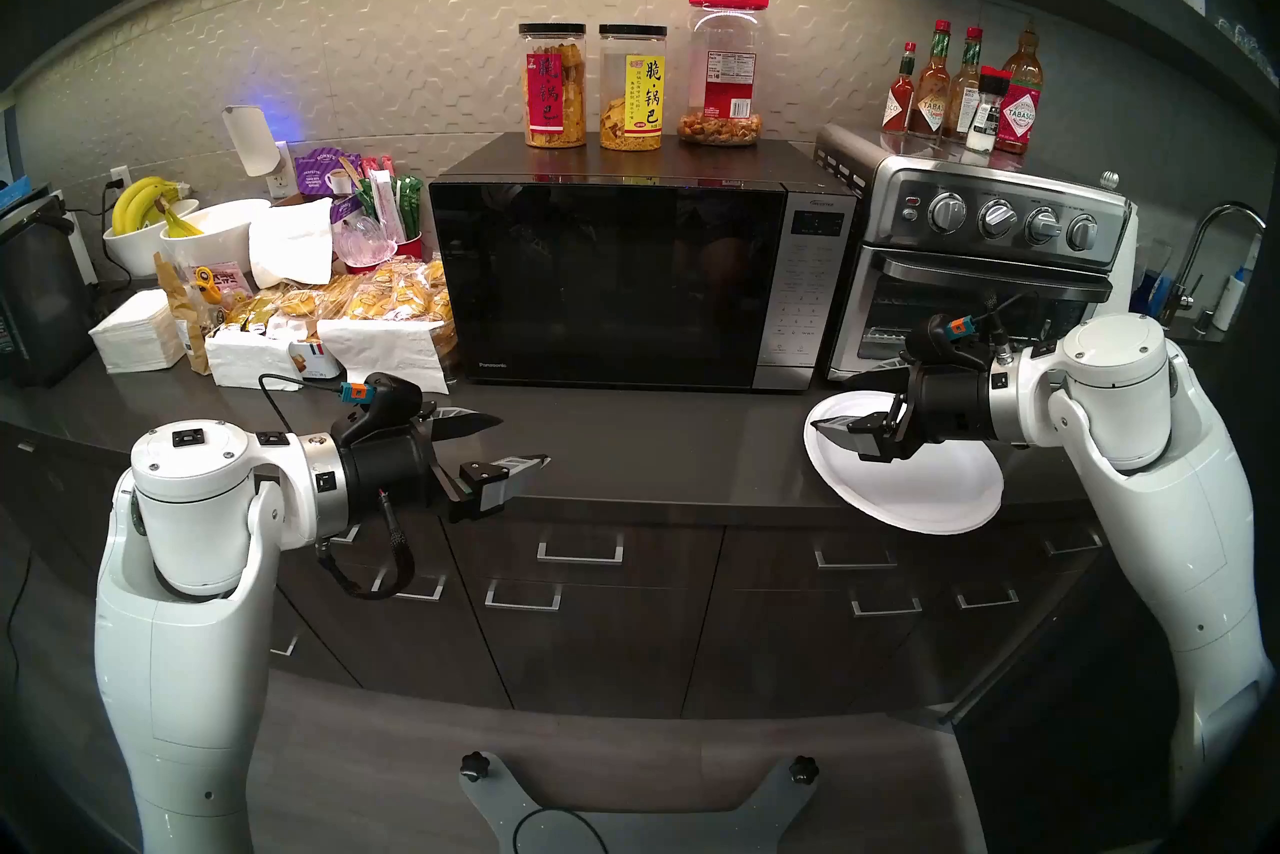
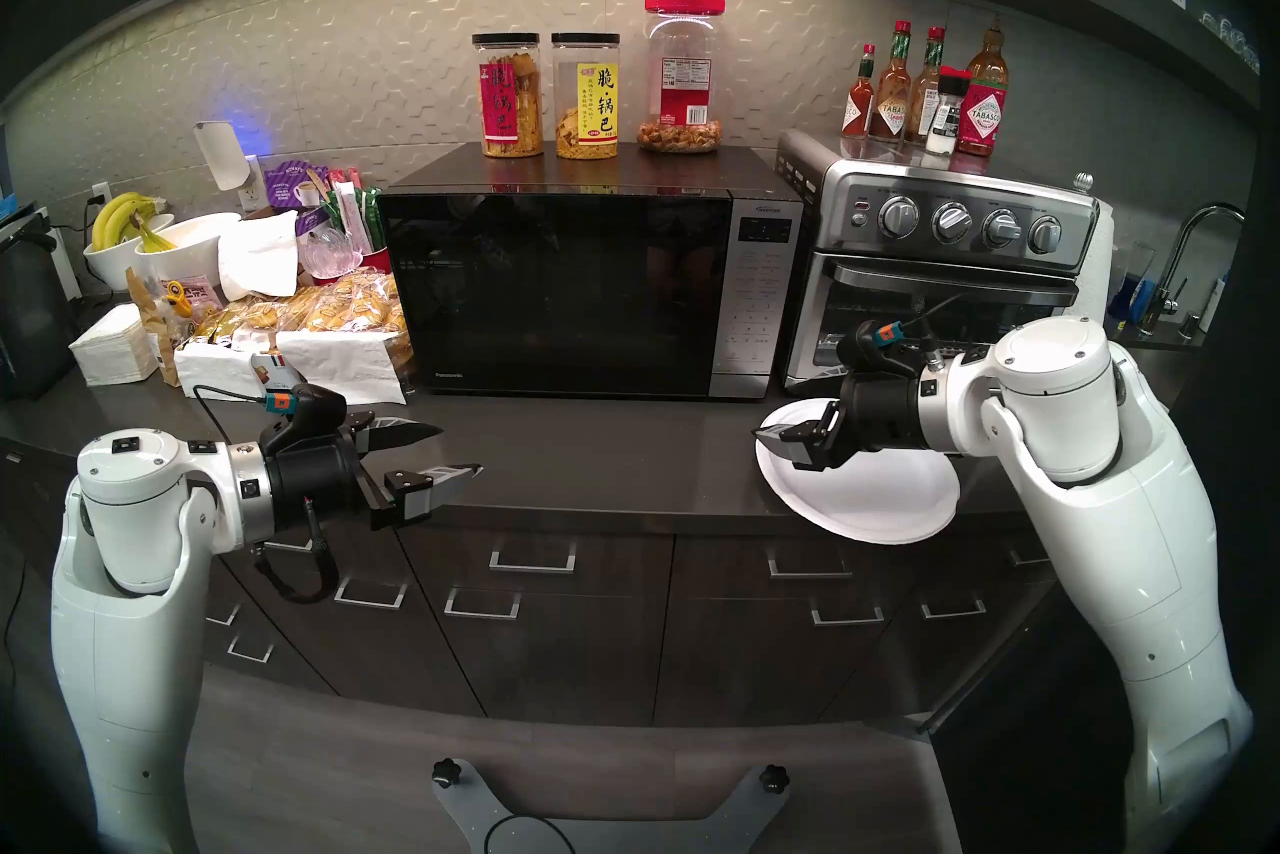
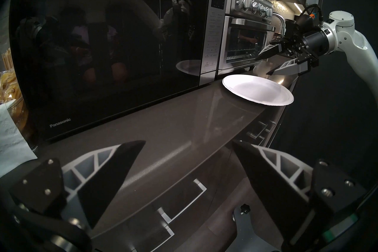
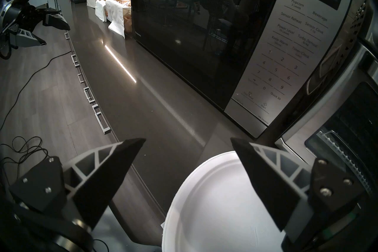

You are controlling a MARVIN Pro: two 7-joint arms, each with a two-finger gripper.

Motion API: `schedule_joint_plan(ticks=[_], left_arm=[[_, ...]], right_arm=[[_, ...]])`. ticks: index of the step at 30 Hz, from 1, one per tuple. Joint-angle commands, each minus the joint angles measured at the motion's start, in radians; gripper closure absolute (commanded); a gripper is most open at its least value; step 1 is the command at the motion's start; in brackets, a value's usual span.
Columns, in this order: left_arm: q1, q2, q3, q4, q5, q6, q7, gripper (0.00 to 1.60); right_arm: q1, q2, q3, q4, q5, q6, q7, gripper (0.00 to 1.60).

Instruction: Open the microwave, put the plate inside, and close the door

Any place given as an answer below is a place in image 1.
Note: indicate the purple tea box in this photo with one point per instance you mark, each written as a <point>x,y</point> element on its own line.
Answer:
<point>320,172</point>

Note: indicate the dark open wall shelf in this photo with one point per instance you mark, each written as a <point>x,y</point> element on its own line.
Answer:
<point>1120,2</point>

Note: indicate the white wall outlet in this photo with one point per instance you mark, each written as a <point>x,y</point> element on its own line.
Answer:
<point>283,184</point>
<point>120,178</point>

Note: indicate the large Tabasco bottle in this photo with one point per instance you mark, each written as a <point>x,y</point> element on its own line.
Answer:
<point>1018,112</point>

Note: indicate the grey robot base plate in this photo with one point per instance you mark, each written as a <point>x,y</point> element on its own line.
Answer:
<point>490,807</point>

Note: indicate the white pink sachets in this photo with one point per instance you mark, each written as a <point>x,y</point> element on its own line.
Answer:
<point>385,197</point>

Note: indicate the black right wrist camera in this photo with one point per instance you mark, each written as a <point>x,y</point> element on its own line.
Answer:
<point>945,342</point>

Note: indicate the white box French flag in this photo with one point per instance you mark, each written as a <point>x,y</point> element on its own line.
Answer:
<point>315,360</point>

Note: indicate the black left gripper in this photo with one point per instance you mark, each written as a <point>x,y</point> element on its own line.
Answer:
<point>390,477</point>

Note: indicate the black base knob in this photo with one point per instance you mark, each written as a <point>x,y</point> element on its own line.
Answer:
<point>803,770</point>
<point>474,767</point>

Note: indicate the small white bowl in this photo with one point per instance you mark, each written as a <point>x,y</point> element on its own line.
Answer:
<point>135,254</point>

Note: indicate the pink packet yellow disc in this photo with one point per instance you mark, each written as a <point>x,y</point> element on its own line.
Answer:
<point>215,282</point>

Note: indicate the large white bowl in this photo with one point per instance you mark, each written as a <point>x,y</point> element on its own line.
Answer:
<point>228,240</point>

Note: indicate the single yellow banana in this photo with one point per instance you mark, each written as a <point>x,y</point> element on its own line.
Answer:
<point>180,224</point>

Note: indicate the snack jar yellow label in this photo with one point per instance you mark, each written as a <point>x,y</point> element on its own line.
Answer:
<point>640,97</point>

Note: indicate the green sachets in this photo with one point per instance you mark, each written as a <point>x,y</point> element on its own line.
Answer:
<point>410,207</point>

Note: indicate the red cup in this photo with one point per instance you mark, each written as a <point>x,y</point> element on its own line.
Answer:
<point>362,269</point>
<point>410,247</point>

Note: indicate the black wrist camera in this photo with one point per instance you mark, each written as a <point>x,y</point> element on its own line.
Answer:
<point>945,342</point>
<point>385,407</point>

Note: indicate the white soap bottle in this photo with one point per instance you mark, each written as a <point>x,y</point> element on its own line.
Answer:
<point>1232,297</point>

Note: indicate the olive sauce bottle green neck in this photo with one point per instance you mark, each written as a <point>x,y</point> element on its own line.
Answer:
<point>965,102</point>

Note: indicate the blue box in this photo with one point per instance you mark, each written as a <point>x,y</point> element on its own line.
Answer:
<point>12,194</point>

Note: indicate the chrome sink faucet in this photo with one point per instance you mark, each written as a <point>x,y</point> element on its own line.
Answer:
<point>1190,262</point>

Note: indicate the yellow banana bunch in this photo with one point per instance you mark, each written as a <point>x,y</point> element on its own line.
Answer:
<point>135,202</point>

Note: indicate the black silver microwave oven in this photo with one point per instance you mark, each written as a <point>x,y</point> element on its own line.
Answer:
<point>815,282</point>

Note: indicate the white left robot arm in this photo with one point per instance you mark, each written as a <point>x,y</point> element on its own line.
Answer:
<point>190,682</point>

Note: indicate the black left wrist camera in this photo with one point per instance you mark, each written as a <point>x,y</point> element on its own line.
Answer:
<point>385,407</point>

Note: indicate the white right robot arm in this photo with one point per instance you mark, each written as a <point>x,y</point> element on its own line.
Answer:
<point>1180,512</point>

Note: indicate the clear plastic cutlery bundle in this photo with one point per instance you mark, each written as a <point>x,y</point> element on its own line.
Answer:
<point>362,240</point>

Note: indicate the clear jar red lid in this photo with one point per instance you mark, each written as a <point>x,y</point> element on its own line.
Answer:
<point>725,82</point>

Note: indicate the white napkin stack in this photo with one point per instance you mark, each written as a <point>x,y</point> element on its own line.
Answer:
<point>135,332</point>

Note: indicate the snack jar red label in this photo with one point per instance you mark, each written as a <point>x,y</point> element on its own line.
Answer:
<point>550,102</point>

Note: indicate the wrapped pastry heap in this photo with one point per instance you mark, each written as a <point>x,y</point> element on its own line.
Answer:
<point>390,292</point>

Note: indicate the white round plate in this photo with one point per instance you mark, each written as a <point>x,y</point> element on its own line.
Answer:
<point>930,492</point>

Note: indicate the blue bottle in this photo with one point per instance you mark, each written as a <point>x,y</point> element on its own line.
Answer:
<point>1155,292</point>

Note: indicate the silver toaster oven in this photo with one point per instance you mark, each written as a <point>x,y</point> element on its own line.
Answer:
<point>1020,192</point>

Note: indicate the small red hot sauce bottle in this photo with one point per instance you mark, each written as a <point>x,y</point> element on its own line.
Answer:
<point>897,107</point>

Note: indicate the brown paper bag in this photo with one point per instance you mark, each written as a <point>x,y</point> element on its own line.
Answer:
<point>190,332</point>

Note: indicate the red sauce bottle green neck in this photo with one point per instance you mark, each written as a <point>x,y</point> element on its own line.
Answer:
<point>930,107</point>

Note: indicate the white plug-in night light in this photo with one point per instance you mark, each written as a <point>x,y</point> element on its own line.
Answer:
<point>250,142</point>

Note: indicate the dark wood drawer front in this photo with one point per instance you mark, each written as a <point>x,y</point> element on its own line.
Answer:
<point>1030,542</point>
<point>620,652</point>
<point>985,642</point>
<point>800,662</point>
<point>320,662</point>
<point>770,552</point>
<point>450,652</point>
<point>430,552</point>
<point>680,552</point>

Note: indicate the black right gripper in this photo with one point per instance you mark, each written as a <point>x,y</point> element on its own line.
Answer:
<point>950,407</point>

